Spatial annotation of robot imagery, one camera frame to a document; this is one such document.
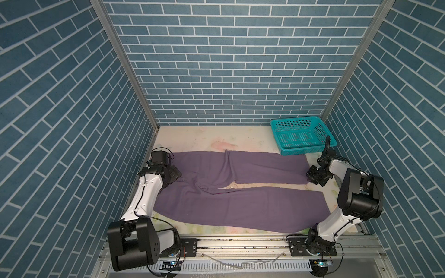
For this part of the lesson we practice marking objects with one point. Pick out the white vent grille strip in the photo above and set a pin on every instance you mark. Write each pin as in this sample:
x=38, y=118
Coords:
x=208, y=266

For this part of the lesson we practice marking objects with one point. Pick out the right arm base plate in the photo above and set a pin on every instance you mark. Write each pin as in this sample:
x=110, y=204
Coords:
x=300, y=246

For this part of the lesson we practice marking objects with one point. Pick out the teal plastic basket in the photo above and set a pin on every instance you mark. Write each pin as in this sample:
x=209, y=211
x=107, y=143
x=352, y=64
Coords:
x=297, y=136

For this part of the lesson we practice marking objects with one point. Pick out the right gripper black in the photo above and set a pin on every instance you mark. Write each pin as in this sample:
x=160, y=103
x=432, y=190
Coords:
x=309, y=174

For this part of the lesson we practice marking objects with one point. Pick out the right circuit board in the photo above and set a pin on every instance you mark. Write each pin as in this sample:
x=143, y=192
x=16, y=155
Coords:
x=320, y=265

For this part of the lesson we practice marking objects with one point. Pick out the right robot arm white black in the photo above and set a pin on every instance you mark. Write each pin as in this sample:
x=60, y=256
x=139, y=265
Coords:
x=360, y=198

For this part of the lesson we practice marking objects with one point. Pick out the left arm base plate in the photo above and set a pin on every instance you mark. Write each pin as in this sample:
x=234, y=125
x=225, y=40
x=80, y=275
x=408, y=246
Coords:
x=189, y=249

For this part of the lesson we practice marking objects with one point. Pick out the left circuit board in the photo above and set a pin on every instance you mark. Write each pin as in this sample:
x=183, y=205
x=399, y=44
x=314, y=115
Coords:
x=170, y=266

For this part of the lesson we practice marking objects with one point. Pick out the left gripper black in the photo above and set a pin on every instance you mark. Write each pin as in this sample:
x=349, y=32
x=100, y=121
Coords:
x=174, y=172

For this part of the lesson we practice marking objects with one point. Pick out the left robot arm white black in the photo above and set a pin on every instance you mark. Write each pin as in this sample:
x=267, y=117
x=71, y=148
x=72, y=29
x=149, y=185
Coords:
x=133, y=240

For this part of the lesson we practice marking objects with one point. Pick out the purple trousers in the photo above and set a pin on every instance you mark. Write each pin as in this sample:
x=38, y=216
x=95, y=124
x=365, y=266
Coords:
x=255, y=190

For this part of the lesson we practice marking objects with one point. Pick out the circuit board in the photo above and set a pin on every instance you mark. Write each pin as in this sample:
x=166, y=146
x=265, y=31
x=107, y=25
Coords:
x=320, y=265
x=170, y=266

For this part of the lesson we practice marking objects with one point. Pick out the aluminium front rail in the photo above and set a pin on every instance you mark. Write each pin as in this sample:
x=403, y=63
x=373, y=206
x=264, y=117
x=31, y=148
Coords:
x=264, y=247

